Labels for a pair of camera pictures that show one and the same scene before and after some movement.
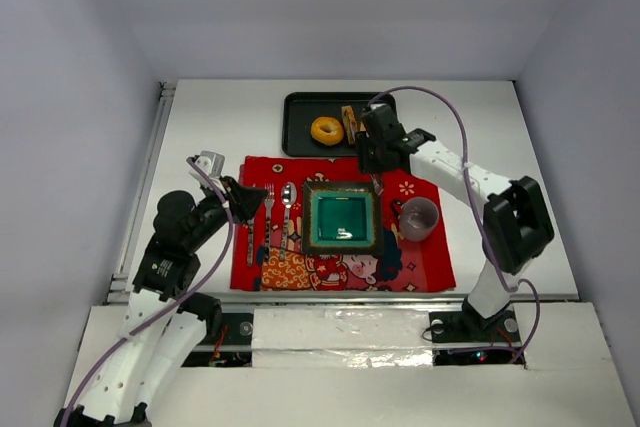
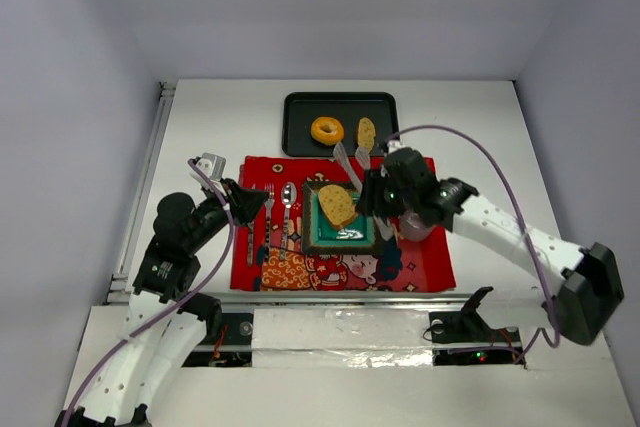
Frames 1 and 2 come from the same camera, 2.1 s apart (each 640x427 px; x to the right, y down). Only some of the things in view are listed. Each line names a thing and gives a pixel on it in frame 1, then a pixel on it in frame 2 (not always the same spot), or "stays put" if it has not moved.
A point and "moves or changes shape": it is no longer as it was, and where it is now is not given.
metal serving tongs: (377, 186) moves or changes shape
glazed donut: (327, 130) stays put
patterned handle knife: (250, 241) stays put
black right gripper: (372, 156) to (376, 192)
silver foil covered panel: (341, 338) stays put
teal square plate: (342, 218) stays put
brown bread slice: (350, 123) to (337, 204)
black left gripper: (232, 195) stays put
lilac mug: (418, 217) stays put
